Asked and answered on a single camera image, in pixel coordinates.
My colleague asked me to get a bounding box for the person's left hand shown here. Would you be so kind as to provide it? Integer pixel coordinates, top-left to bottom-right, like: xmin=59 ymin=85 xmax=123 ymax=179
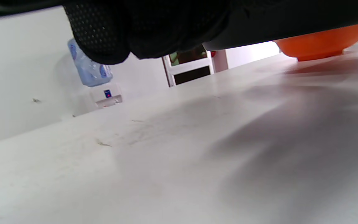
xmin=62 ymin=0 xmax=231 ymax=65

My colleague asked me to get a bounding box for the orange plastic bowl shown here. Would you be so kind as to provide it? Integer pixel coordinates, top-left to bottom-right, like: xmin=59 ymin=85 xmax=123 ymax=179
xmin=274 ymin=22 xmax=358 ymax=62

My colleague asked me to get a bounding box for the framed poster board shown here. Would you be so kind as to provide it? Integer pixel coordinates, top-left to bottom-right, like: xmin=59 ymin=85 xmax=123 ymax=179
xmin=162 ymin=45 xmax=215 ymax=87

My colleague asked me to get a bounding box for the blue jug on dispenser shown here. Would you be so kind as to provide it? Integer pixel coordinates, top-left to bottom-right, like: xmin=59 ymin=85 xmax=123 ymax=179
xmin=67 ymin=38 xmax=113 ymax=87

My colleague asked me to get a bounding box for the white water dispenser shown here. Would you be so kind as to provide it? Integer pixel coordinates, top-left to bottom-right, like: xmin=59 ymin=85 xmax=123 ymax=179
xmin=89 ymin=83 xmax=123 ymax=109

